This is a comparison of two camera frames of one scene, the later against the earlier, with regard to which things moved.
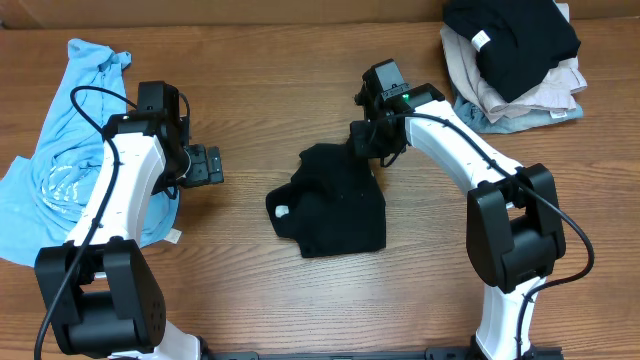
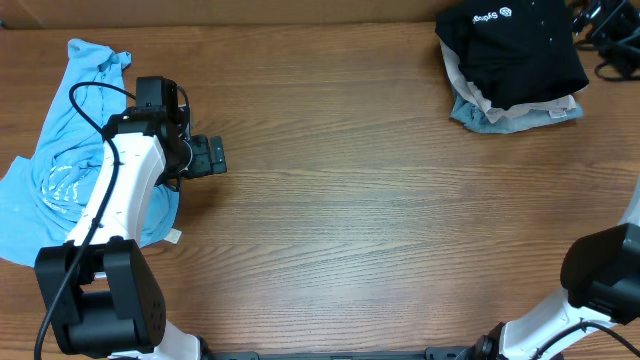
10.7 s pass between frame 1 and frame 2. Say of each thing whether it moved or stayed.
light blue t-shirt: stayed
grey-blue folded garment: stayed
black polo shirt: moved
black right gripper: moved
